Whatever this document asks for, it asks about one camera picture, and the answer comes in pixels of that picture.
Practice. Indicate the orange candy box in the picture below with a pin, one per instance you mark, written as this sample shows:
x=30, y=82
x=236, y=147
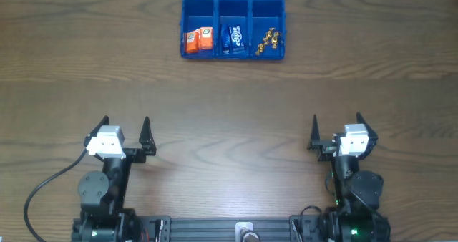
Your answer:
x=192, y=42
x=206, y=38

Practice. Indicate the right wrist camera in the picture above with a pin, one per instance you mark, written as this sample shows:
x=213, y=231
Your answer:
x=353, y=140

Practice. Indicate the blue tray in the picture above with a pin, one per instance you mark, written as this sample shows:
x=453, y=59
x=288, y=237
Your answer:
x=232, y=9

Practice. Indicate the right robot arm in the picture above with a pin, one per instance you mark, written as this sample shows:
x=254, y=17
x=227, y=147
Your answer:
x=365, y=188

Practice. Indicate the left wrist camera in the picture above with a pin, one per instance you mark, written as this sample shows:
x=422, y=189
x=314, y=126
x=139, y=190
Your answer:
x=106, y=141

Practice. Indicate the mounting rail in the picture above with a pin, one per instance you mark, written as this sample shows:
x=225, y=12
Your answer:
x=207, y=229

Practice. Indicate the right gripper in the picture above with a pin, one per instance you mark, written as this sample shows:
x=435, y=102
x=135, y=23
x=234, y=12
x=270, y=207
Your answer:
x=327, y=149

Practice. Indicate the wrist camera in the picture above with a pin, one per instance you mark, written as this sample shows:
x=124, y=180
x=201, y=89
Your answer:
x=106, y=141
x=353, y=140

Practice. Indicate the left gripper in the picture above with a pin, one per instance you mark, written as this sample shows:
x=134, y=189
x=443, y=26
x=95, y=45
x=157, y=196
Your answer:
x=134, y=155

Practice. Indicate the gold candy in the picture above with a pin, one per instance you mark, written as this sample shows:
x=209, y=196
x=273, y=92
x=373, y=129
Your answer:
x=269, y=35
x=275, y=41
x=260, y=49

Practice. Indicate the blue candy pack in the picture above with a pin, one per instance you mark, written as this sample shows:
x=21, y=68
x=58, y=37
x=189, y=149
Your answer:
x=237, y=38
x=225, y=39

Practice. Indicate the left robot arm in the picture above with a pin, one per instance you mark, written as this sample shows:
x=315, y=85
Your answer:
x=91, y=190

